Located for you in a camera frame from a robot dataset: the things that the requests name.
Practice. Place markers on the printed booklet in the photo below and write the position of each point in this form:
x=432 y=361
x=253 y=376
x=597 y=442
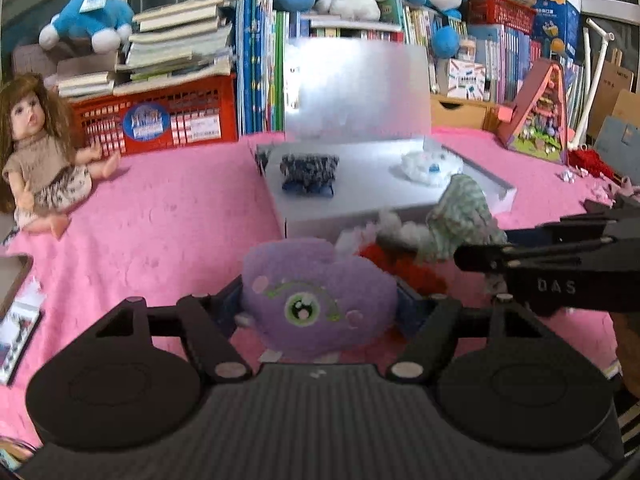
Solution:
x=17 y=335

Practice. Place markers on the red yarn bundle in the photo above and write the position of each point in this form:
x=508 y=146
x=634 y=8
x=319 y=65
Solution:
x=590 y=162

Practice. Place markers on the pink triangular toy house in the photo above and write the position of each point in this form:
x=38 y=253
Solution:
x=540 y=110

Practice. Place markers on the blue printed carton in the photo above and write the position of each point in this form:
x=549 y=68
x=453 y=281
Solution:
x=557 y=25

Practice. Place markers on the red plastic crate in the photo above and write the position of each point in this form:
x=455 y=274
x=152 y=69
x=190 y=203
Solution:
x=100 y=115

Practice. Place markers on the red knitted cloth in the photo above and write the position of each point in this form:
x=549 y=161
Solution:
x=400 y=265

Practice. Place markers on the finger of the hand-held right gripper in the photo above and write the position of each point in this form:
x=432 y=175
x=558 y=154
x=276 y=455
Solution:
x=490 y=257
x=550 y=232

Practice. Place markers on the silver cardboard box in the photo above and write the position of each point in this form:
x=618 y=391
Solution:
x=360 y=180

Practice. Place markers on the wooden drawer box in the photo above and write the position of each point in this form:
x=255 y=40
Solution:
x=460 y=112

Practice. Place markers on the brown cardboard sheet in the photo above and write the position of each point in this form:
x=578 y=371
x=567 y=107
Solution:
x=615 y=90

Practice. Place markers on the person's right forearm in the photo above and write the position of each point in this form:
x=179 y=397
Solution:
x=627 y=350

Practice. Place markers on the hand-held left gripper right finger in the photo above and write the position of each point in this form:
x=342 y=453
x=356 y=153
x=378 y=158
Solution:
x=410 y=310

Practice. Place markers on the white patterned box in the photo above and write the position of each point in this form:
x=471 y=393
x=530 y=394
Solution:
x=465 y=80

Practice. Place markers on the row of tall blue books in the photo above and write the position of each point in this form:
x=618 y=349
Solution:
x=260 y=70

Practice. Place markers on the purple one-eyed plush toy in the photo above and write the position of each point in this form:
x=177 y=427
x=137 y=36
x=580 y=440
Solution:
x=310 y=285

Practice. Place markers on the brown haired doll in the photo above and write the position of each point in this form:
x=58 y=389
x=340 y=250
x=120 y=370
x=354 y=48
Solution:
x=40 y=160

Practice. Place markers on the row of colourful upright books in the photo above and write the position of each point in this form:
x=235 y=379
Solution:
x=505 y=55

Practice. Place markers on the grey blue board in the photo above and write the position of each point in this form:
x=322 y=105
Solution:
x=617 y=142

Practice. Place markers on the stack of lying books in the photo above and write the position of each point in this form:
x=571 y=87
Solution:
x=170 y=35

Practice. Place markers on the red plastic basket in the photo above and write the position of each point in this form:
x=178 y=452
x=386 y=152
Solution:
x=500 y=12

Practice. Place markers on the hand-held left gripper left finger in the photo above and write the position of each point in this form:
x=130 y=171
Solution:
x=231 y=310

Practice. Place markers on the pink printed blanket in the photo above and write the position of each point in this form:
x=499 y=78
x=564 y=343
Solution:
x=175 y=220

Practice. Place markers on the white pipe stand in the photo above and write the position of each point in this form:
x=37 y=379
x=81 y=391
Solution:
x=595 y=75

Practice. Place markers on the small white paper piece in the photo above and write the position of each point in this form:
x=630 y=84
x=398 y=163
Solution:
x=570 y=175

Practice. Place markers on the green checked cloth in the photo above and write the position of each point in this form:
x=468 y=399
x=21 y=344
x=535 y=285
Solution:
x=460 y=205

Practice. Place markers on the dark blue patterned cloth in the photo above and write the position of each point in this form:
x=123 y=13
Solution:
x=307 y=172

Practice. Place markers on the white blue fluffy cloth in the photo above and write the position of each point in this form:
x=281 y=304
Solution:
x=430 y=165

